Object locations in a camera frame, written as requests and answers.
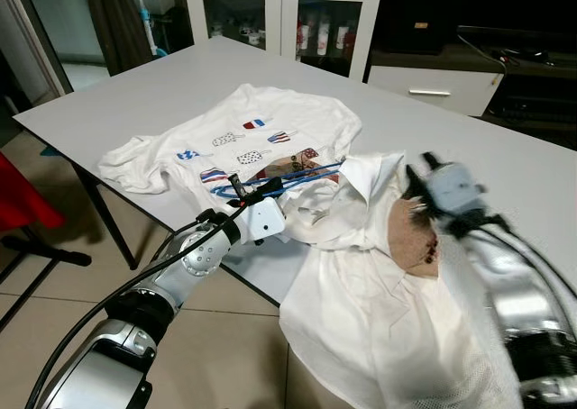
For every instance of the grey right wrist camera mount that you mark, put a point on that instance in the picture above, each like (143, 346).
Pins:
(455, 188)

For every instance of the white glass door cabinet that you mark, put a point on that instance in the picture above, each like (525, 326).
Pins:
(281, 22)

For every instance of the black table frame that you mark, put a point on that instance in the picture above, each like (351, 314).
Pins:
(104, 215)

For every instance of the white collared blouse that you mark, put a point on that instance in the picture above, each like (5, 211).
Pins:
(361, 319)

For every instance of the red polo shirt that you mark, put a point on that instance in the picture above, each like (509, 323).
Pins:
(22, 202)

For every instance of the white printed t-shirt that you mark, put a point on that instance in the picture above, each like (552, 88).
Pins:
(270, 112)

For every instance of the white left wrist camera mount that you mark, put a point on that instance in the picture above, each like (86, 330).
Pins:
(266, 218)

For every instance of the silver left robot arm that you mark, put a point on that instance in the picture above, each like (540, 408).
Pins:
(180, 265)

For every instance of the white low drawer cabinet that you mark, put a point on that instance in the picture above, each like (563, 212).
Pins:
(451, 85)

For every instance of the blue plastic hanger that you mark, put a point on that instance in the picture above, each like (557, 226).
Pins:
(306, 175)

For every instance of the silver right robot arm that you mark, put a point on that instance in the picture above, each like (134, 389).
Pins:
(509, 301)

